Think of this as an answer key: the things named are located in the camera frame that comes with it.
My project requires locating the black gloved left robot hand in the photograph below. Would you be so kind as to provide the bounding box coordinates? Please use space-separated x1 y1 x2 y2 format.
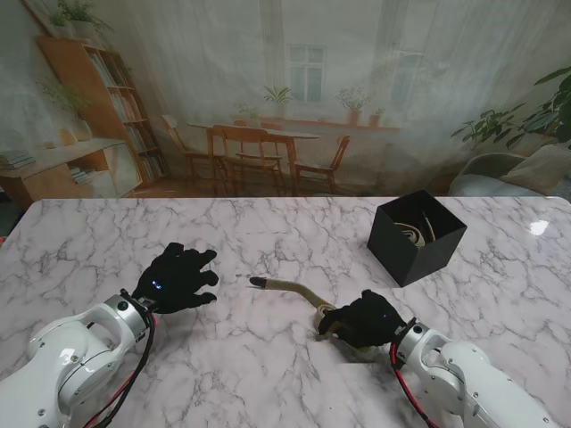
131 243 219 315

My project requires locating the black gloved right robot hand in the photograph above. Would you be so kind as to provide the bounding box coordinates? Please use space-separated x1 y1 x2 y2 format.
316 289 417 351

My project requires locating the beige woven belt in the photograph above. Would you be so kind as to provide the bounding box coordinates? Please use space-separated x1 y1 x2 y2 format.
248 276 385 357
392 220 432 248

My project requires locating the black storage box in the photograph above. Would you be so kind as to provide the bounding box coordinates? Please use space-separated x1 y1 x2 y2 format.
367 189 468 286

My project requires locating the printed room scene backdrop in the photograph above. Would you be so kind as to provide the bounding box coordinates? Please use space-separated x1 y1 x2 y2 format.
0 0 571 200

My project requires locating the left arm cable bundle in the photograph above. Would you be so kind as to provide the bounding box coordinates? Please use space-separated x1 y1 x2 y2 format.
78 314 161 428

